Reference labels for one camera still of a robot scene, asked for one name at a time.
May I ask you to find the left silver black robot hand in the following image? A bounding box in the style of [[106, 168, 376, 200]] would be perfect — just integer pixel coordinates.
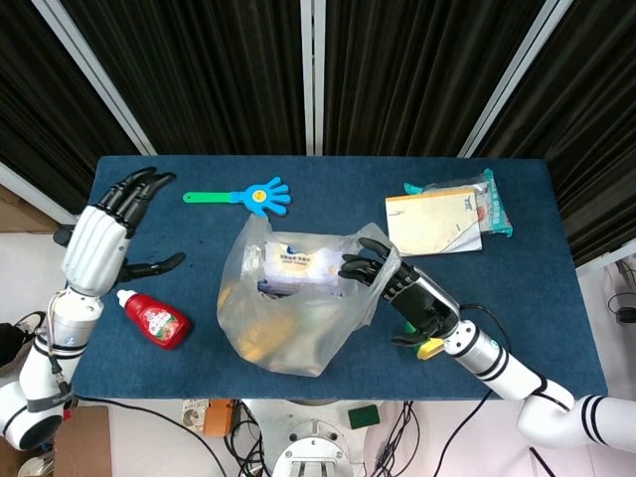
[[60, 167, 187, 298]]

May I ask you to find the cream paper booklet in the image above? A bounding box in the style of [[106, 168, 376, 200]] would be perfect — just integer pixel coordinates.
[[385, 187, 484, 258]]

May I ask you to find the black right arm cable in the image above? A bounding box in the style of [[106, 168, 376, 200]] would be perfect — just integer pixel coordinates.
[[434, 390, 493, 477]]

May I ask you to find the teal clear snack packet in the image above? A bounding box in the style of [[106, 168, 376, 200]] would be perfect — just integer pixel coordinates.
[[402, 168, 515, 238]]

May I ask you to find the black trouser leg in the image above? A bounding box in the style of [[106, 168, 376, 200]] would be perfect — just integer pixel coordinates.
[[0, 322, 26, 372]]

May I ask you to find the blue felt table cover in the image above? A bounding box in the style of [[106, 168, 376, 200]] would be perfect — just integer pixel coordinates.
[[74, 155, 608, 401]]

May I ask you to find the brown cardboard sheet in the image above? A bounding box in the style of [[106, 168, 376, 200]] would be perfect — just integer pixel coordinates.
[[53, 405, 112, 477]]

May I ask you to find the orange box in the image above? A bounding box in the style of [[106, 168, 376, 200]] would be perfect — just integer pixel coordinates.
[[203, 398, 236, 437]]

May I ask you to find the clear plastic bag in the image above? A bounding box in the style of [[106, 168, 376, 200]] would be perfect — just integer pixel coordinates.
[[217, 216, 401, 378]]

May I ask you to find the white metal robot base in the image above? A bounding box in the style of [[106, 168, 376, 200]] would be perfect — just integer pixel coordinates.
[[270, 399, 369, 477]]

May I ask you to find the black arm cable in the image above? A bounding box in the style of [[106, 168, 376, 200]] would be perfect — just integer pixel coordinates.
[[434, 390, 493, 477], [74, 396, 239, 477]]

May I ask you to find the black cable bundle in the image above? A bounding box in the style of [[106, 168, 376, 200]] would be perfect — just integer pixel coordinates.
[[375, 399, 419, 477], [223, 400, 272, 477]]

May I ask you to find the black white sneaker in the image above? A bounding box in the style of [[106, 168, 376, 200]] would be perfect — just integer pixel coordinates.
[[13, 310, 49, 349]]

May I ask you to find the white partition frame rail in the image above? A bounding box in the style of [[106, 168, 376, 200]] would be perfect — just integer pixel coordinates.
[[575, 240, 636, 277], [0, 161, 79, 226]]

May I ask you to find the dark green block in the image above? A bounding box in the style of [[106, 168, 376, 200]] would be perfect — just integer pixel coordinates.
[[347, 403, 382, 430]]

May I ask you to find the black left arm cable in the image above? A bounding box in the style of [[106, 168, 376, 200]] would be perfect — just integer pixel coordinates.
[[74, 396, 239, 477]]

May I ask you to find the blue green hand clapper toy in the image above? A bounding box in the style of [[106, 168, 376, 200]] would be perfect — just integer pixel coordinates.
[[182, 176, 292, 220]]

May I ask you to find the thin black bar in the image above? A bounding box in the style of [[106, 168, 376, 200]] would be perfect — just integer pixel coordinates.
[[528, 446, 557, 477]]

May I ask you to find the black power adapter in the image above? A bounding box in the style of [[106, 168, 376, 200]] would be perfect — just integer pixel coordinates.
[[608, 291, 636, 325]]

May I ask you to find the white blue cardboard box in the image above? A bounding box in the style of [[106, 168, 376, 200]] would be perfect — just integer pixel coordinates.
[[257, 239, 349, 299]]

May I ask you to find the white partition frame post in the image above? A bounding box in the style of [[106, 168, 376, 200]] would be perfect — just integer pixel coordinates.
[[30, 0, 159, 157], [456, 0, 573, 159], [299, 0, 327, 157]]

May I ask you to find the green yellow small container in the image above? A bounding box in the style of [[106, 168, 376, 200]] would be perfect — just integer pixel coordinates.
[[402, 320, 444, 361]]

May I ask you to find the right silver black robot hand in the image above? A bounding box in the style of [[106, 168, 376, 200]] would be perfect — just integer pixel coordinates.
[[339, 237, 463, 349]]

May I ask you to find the small printed sticker packet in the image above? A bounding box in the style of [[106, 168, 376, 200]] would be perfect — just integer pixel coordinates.
[[180, 398, 210, 432]]

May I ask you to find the black pleated curtain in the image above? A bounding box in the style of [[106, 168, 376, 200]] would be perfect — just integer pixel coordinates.
[[59, 0, 307, 157], [0, 0, 143, 203], [474, 0, 636, 267], [322, 0, 551, 158]]

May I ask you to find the red ketchup bottle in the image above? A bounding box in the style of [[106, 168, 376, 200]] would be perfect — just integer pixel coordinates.
[[116, 289, 192, 351]]

